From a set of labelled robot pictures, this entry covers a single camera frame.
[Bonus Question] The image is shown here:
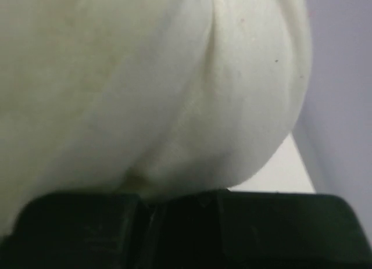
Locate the white pillow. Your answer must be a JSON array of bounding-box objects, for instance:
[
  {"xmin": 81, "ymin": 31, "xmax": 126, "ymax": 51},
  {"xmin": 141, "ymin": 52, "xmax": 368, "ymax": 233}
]
[{"xmin": 1, "ymin": 0, "xmax": 312, "ymax": 237}]

